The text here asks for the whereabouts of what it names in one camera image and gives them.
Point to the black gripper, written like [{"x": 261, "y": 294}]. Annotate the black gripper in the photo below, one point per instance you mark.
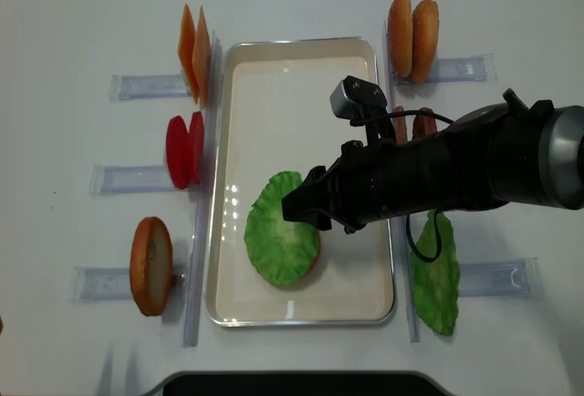
[{"x": 369, "y": 184}]

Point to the green lettuce leaf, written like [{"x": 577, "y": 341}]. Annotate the green lettuce leaf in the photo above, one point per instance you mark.
[
  {"x": 436, "y": 284},
  {"x": 265, "y": 222}
]

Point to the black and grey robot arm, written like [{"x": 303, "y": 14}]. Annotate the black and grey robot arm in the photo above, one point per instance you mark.
[{"x": 499, "y": 154}]

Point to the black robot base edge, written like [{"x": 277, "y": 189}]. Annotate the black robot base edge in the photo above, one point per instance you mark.
[{"x": 302, "y": 383}]

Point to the brown meat patty front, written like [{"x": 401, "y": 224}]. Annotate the brown meat patty front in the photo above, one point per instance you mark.
[{"x": 400, "y": 127}]

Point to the brown meat patty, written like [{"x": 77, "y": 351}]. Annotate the brown meat patty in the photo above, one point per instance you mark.
[
  {"x": 400, "y": 127},
  {"x": 423, "y": 126}
]

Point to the brown meat patty rear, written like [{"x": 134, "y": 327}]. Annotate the brown meat patty rear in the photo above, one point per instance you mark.
[{"x": 423, "y": 126}]

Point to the green lettuce leaf on rack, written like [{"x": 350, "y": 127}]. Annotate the green lettuce leaf on rack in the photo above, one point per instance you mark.
[{"x": 436, "y": 284}]

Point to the orange cheese slice rear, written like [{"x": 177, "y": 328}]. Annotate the orange cheese slice rear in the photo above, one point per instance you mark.
[{"x": 185, "y": 51}]

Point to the clear pusher track near tomato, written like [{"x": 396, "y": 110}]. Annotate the clear pusher track near tomato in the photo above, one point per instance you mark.
[{"x": 108, "y": 180}]

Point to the clear pusher track near lettuce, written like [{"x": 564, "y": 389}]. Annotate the clear pusher track near lettuce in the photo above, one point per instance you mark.
[{"x": 513, "y": 278}]

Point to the clear pusher track near cheese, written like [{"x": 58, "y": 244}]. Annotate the clear pusher track near cheese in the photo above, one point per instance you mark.
[{"x": 126, "y": 87}]

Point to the clear pusher track near bread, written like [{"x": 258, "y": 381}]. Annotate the clear pusher track near bread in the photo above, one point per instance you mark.
[{"x": 95, "y": 284}]

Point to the metal serving tray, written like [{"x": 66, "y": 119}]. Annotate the metal serving tray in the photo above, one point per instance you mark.
[{"x": 276, "y": 124}]

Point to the bun half rear right rack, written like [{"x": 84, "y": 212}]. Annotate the bun half rear right rack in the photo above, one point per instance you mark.
[{"x": 400, "y": 37}]

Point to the bun half rack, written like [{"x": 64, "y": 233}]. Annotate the bun half rack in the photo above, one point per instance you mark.
[
  {"x": 425, "y": 32},
  {"x": 400, "y": 37}
]

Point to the clear pusher track near buns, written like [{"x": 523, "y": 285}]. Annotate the clear pusher track near buns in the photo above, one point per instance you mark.
[{"x": 479, "y": 68}]

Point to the bun half front right rack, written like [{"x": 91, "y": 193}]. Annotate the bun half front right rack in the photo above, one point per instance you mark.
[{"x": 425, "y": 32}]

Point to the clear left rack front rail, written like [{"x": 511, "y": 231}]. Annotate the clear left rack front rail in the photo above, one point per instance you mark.
[{"x": 205, "y": 198}]

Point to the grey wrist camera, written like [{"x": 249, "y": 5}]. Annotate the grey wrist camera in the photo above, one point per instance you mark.
[{"x": 357, "y": 99}]

